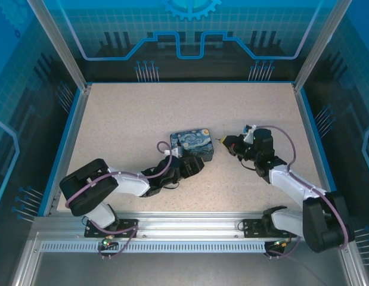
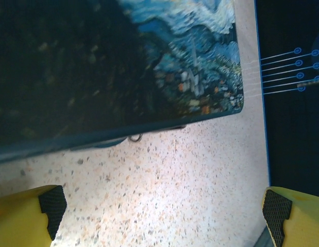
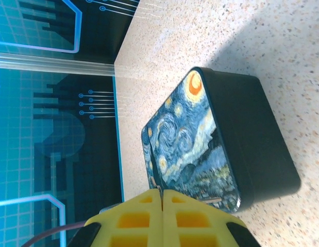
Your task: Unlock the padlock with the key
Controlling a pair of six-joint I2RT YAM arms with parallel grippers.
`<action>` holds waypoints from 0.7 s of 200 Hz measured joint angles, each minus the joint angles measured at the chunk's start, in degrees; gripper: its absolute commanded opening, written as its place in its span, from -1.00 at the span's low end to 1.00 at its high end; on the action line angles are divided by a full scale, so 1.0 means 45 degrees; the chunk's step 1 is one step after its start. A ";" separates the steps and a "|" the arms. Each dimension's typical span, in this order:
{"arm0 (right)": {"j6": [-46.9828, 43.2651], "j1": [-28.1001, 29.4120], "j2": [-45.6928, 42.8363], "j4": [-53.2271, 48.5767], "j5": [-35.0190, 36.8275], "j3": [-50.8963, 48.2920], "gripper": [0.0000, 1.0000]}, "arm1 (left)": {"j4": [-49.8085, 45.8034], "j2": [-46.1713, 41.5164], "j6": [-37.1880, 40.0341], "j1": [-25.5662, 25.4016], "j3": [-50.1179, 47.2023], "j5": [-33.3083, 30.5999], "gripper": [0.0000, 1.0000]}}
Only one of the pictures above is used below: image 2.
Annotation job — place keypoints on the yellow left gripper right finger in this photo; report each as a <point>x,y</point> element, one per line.
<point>303,221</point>

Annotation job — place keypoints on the starry night print box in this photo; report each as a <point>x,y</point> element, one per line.
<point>97,64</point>

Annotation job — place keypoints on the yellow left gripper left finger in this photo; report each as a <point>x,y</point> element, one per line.
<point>20,221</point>

